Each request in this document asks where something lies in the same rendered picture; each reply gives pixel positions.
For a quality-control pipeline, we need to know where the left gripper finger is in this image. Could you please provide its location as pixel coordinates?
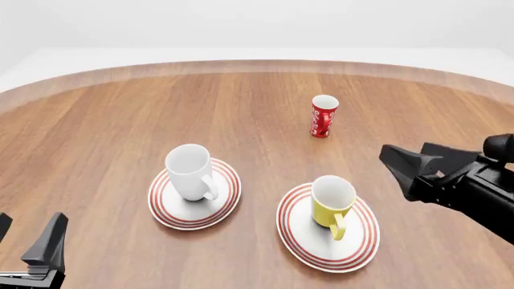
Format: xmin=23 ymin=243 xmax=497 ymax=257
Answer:
xmin=0 ymin=212 xmax=14 ymax=243
xmin=20 ymin=211 xmax=69 ymax=274

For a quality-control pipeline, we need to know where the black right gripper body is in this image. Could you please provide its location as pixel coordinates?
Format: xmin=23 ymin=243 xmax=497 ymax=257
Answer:
xmin=414 ymin=159 xmax=514 ymax=210

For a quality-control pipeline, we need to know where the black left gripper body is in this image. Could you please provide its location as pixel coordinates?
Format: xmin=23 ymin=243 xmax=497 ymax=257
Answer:
xmin=0 ymin=265 xmax=66 ymax=289

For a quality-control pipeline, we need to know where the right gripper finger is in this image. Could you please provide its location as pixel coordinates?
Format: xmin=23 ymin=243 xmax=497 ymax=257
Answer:
xmin=379 ymin=144 xmax=439 ymax=201
xmin=419 ymin=141 xmax=482 ymax=176

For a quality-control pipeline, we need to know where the yellow and white mug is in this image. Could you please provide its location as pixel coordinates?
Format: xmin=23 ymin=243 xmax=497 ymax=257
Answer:
xmin=311 ymin=175 xmax=357 ymax=242

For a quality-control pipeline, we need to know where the red mug with white print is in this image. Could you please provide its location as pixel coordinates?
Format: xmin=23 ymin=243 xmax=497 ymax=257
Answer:
xmin=308 ymin=94 xmax=340 ymax=139

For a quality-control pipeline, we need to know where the white plate with red rings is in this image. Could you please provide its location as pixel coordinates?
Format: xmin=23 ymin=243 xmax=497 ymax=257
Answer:
xmin=275 ymin=181 xmax=381 ymax=275
xmin=148 ymin=157 xmax=243 ymax=231

